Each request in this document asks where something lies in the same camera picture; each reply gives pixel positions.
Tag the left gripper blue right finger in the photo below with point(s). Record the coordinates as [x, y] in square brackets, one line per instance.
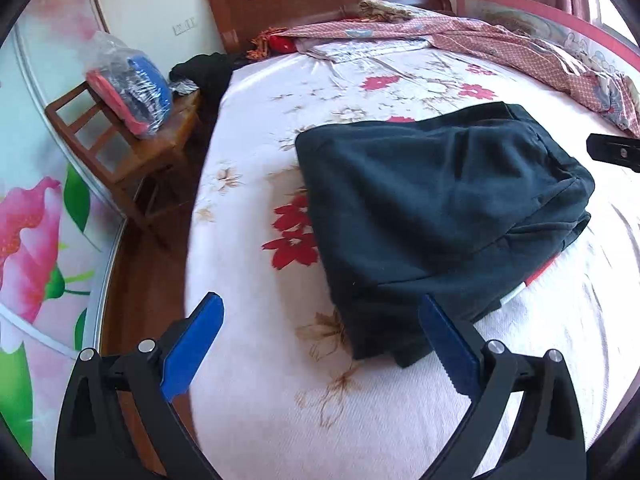
[458, 348]

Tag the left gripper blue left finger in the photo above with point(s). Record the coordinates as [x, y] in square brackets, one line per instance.
[186, 343]

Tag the black Anta sweatpants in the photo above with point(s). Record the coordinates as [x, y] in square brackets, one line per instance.
[461, 207]

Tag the pink dotted quilt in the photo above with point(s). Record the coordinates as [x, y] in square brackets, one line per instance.
[594, 84]

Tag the white floral bed sheet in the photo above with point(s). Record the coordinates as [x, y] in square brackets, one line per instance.
[280, 395]

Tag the floral wardrobe sliding door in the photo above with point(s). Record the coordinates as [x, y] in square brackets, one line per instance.
[59, 227]

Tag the wooden chair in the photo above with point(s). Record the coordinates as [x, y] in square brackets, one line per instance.
[119, 159]

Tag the plastic bag of clothes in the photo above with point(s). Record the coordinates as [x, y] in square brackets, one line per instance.
[129, 83]

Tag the black clothes pile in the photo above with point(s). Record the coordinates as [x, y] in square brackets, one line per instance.
[211, 73]

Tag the floral pillow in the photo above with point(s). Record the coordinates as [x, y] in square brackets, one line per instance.
[390, 12]

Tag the red pillow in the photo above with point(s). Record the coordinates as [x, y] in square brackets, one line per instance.
[281, 45]

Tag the pink bed guard rail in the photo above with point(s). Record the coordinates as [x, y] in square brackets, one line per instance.
[590, 31]

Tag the white wall socket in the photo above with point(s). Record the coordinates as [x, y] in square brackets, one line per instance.
[184, 26]

